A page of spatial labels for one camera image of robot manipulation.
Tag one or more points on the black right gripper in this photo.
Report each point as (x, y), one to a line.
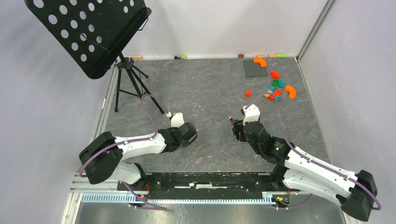
(237, 127)

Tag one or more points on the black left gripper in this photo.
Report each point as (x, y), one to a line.
(185, 143)

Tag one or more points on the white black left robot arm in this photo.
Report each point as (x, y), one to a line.
(105, 157)

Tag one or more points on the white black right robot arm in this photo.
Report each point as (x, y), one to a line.
(295, 169)

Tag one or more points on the tan wooden block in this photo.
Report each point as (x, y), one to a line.
(268, 93)

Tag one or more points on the small red cube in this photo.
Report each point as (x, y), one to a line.
(248, 93)

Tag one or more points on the red long brick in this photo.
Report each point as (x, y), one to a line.
(275, 94)

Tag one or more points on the teal brick right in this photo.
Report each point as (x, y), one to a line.
(281, 83)

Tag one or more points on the orange curved block right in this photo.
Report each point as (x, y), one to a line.
(291, 91)

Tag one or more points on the orange curved block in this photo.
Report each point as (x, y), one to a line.
(291, 91)
(260, 61)

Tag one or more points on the red brick upper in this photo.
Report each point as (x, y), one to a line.
(274, 74)

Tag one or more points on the grey lego baseplate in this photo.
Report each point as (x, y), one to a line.
(252, 69)

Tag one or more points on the orange curved block top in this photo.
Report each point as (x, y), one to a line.
(260, 61)

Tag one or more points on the lime green block right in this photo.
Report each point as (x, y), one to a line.
(281, 55)

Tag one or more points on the black tripod stand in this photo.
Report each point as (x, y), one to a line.
(126, 65)

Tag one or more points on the black perforated music stand desk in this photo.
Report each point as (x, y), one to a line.
(93, 32)

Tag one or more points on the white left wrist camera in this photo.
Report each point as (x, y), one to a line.
(177, 120)

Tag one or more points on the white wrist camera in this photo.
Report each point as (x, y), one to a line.
(177, 120)
(251, 113)

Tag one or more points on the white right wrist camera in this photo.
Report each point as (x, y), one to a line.
(251, 113)

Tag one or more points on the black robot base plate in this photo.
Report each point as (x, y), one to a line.
(207, 185)

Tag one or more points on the wooden block at wall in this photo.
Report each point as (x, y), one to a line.
(137, 57)

